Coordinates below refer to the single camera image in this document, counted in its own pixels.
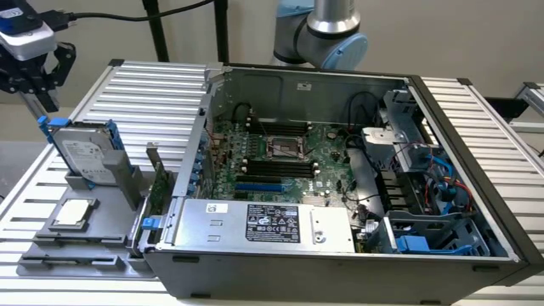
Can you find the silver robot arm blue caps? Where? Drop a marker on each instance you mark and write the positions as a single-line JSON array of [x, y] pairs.
[[316, 38]]

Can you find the blue expansion slot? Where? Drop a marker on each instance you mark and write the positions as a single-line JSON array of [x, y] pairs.
[[259, 188]]

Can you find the silver coin battery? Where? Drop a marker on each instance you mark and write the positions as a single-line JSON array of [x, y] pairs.
[[332, 134]]

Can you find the black expansion slot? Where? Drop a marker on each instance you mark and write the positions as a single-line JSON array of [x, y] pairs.
[[259, 179]]

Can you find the black RAM slot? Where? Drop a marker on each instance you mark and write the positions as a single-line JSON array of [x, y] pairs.
[[280, 162], [280, 175], [280, 166], [276, 126], [276, 122], [280, 171], [276, 129]]

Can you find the green graphics card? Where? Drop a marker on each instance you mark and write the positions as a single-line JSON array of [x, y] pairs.
[[159, 188]]

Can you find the green motherboard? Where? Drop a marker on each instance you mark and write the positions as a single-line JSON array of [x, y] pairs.
[[327, 178]]

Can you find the grey disk bay blue carrier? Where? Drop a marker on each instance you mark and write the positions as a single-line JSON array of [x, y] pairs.
[[424, 229]]

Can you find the silver power supply unit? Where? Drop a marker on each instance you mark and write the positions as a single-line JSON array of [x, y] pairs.
[[191, 229]]

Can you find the dark RAM stick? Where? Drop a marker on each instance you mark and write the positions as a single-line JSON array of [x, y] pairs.
[[68, 261], [79, 238]]

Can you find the silver chipset heatsink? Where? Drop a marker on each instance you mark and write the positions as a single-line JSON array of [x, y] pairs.
[[315, 201]]

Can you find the black stand pole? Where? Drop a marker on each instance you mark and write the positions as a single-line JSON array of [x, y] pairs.
[[159, 32], [220, 32]]

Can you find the grey parts rack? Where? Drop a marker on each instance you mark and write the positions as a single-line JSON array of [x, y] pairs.
[[112, 229]]

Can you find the black fan shroud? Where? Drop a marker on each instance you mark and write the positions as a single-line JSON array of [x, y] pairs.
[[399, 191]]

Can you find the blue black camera mount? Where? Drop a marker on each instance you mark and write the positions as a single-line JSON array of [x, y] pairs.
[[19, 14]]

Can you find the grey metal disk bay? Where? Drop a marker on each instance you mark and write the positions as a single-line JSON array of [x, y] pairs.
[[397, 127]]

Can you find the silver CPU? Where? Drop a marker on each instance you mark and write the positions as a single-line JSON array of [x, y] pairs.
[[73, 212]]

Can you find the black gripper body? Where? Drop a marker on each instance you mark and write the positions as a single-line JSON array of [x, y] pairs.
[[23, 75]]

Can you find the blue case latch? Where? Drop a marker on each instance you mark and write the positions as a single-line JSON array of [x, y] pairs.
[[151, 223]]

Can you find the hard disk in blue carrier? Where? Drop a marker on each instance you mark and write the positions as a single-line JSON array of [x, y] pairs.
[[83, 153]]

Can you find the black open PC case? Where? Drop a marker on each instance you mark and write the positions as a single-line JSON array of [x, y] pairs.
[[340, 274]]

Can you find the CPU socket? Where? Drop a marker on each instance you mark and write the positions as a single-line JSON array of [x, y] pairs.
[[285, 147]]

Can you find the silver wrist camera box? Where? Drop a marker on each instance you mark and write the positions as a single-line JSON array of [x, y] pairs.
[[27, 44]]

